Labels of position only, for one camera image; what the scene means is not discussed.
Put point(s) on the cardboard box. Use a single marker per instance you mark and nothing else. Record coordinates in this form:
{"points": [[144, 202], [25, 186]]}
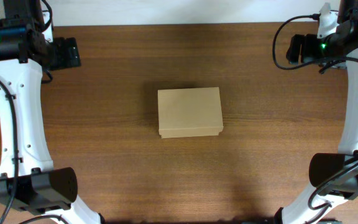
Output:
{"points": [[189, 112]]}

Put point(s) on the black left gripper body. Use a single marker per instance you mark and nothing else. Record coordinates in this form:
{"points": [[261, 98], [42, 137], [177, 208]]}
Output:
{"points": [[61, 56]]}

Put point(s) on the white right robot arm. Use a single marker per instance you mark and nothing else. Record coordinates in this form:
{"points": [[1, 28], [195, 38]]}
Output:
{"points": [[333, 177]]}

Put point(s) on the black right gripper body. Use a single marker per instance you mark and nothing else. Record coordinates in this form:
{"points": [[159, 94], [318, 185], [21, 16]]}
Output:
{"points": [[312, 48]]}

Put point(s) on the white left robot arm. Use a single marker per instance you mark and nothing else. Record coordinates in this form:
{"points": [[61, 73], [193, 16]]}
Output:
{"points": [[29, 53]]}

